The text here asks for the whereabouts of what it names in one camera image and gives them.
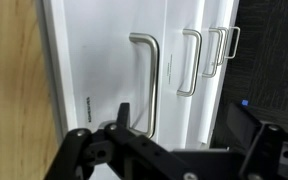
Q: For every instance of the silver drawer handle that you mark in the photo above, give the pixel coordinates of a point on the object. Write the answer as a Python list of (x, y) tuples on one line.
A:
[(196, 61), (214, 52), (152, 43)]

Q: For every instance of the white file cabinet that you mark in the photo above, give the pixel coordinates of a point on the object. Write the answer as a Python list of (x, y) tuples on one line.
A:
[(184, 125)]

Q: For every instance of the white topmost drawer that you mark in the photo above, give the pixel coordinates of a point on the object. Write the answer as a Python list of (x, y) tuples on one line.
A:
[(95, 67)]

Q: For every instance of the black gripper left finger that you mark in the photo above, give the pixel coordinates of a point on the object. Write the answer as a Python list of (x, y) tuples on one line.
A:
[(129, 156)]

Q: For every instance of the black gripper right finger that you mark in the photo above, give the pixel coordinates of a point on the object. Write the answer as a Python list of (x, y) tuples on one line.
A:
[(265, 145)]

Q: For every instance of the silver top drawer handle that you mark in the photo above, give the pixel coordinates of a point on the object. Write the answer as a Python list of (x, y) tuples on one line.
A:
[(152, 43)]

